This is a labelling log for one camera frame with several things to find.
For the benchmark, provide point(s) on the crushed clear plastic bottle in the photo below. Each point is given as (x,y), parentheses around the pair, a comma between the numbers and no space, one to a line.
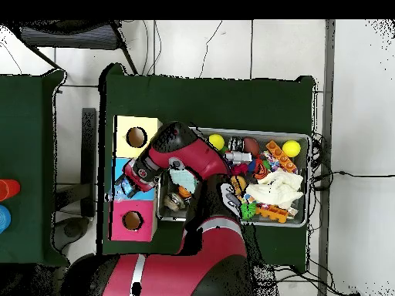
(126,186)

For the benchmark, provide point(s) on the cream waffle cloth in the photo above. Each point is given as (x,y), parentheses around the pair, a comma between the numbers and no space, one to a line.
(277,188)

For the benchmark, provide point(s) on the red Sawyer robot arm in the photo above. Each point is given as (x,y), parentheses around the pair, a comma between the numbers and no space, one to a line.
(191,154)

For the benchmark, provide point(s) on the wooden box with three holes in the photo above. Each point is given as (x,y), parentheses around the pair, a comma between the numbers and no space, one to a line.
(145,209)

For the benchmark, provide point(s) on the shallow clear mesh bin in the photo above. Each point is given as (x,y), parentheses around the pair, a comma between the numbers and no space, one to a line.
(304,185)

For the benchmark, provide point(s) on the mint green waffle cloth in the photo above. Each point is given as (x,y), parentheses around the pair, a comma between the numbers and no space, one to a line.
(183,180)

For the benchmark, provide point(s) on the grey stand foot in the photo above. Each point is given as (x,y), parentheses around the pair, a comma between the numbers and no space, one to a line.
(72,229)

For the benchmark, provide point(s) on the yellow ball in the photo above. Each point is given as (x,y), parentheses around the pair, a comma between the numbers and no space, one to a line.
(217,141)
(291,149)

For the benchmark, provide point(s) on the toy burger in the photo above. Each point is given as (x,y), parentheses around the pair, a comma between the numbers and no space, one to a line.
(238,184)

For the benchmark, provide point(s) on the silver plastic toy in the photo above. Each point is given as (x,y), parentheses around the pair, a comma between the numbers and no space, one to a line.
(239,156)

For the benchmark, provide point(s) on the dark green tablecloth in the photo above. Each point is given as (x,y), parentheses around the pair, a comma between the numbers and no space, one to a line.
(216,101)

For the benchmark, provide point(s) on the dark green side table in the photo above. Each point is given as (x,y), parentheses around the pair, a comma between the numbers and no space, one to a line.
(24,138)

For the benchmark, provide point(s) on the brown toy football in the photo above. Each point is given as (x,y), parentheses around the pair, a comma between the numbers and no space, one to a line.
(251,146)

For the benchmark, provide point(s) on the red plastic cup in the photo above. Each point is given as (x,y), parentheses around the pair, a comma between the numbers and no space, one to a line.
(10,189)

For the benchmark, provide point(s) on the orange tiger striped ball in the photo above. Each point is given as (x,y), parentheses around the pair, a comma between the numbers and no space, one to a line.
(261,169)

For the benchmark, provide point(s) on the blue plastic cup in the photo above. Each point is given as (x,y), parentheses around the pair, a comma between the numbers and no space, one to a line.
(3,219)

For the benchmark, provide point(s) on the orange toy tray block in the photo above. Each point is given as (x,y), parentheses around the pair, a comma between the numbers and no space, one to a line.
(271,213)

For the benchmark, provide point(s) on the long orange toy brick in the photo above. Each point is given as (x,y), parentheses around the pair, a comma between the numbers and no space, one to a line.
(281,156)

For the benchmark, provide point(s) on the dark chair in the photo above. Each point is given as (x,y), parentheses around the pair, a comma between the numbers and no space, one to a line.
(71,37)

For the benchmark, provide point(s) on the black camera stand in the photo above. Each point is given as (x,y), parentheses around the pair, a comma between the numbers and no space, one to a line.
(89,154)

